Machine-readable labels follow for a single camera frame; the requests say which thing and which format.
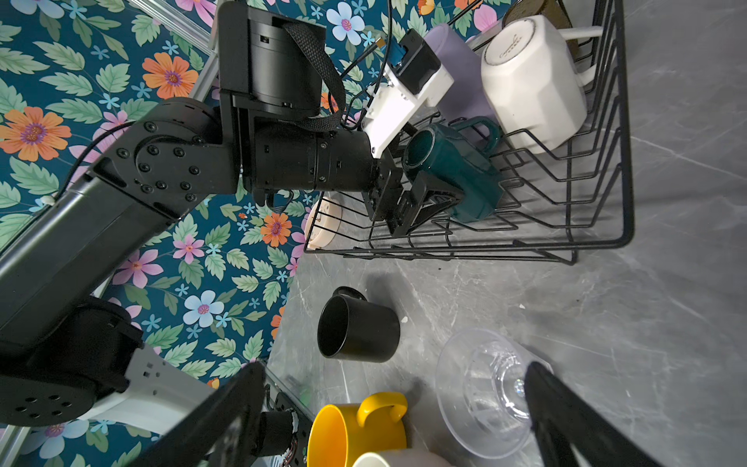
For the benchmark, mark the pink round clock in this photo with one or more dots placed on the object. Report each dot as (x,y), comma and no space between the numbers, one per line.
(322,223)

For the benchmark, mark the brown textured cup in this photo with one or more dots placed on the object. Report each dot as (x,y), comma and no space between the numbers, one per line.
(543,14)

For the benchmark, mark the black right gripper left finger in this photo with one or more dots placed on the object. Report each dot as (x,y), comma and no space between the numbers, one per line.
(225,427)

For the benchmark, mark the white faceted mug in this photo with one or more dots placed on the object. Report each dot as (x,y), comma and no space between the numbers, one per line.
(532,84)

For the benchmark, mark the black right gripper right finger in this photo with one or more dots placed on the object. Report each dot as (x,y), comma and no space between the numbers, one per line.
(566,427)

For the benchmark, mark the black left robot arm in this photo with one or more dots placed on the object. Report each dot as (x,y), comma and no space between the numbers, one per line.
(68,355)

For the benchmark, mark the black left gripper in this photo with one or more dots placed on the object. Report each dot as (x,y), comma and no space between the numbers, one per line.
(403,211)

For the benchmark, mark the yellow mug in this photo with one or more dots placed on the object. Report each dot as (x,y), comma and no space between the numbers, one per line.
(340,434)

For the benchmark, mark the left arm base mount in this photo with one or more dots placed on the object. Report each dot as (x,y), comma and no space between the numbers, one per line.
(285,423)

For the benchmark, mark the clear glass cup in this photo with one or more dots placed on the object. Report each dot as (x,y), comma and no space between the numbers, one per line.
(480,391)

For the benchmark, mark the cream mug pink handle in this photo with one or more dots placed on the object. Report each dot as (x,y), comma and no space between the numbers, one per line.
(401,458)

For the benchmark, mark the black mug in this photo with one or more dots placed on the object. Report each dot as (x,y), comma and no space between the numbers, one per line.
(352,328)

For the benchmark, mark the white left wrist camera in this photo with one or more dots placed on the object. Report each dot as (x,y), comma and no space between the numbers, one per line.
(415,78)

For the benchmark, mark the green mug white inside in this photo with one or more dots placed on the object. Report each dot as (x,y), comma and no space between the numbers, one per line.
(460,154)

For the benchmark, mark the black wire dish rack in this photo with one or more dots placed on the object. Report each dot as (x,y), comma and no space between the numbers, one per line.
(554,205)

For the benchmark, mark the lavender plastic cup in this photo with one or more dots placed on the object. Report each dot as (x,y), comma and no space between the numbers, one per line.
(465,99)

